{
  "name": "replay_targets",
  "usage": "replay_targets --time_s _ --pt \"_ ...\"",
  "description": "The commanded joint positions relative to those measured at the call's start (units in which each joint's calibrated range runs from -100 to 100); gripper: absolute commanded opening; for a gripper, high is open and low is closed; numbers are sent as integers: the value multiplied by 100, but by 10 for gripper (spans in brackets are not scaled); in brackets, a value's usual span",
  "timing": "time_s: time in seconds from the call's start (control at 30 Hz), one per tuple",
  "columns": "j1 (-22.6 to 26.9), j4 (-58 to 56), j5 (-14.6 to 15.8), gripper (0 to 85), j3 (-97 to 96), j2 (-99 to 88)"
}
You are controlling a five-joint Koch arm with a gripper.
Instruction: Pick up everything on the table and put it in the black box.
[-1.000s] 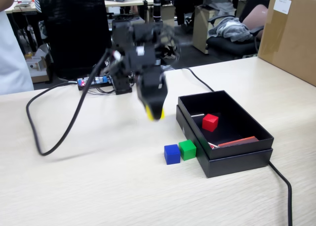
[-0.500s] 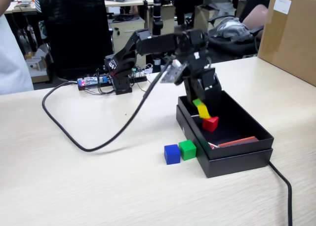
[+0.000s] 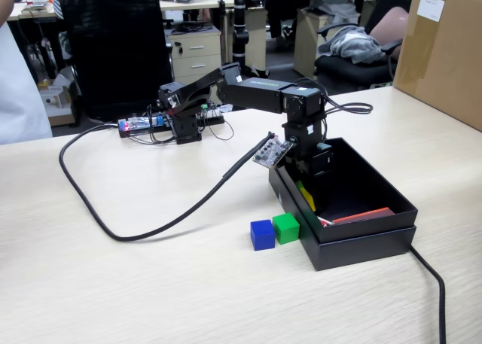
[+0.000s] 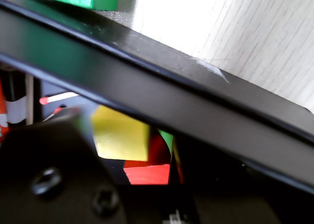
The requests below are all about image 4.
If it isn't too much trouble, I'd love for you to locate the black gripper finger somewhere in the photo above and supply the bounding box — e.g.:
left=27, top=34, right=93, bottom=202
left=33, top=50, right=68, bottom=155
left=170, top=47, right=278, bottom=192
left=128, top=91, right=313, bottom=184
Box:
left=158, top=129, right=281, bottom=224
left=0, top=108, right=129, bottom=224

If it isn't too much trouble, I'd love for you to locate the red wooden cube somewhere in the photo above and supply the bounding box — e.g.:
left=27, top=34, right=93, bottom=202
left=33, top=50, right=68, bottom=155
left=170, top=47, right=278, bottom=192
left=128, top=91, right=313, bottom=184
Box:
left=123, top=132, right=172, bottom=185

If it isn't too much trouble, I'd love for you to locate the yellow wooden cube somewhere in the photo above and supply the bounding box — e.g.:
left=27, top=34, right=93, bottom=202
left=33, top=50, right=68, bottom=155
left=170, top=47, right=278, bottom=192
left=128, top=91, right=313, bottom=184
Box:
left=90, top=105, right=151, bottom=162

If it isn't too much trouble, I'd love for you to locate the black cardboard box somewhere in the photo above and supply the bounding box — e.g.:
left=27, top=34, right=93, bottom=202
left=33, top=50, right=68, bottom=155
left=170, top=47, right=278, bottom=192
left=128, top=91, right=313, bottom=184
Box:
left=0, top=3, right=314, bottom=224

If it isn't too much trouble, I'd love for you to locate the black white striped cylinder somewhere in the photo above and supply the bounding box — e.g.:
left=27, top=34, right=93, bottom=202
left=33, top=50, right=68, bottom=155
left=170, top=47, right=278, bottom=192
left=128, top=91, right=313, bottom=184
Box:
left=4, top=69, right=27, bottom=127

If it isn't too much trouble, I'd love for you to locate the beige wooden stick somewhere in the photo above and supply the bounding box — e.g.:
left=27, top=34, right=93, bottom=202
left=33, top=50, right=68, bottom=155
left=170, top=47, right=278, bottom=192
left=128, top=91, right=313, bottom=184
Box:
left=26, top=74, right=34, bottom=125

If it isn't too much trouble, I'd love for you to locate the red tipped white stick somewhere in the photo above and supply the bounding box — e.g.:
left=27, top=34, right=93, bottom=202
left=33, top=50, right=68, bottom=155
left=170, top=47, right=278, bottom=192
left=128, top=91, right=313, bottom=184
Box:
left=39, top=92, right=79, bottom=105

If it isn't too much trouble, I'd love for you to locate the orange red flat block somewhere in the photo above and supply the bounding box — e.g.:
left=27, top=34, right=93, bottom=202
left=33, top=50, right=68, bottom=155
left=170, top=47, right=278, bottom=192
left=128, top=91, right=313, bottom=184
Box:
left=0, top=78, right=9, bottom=143

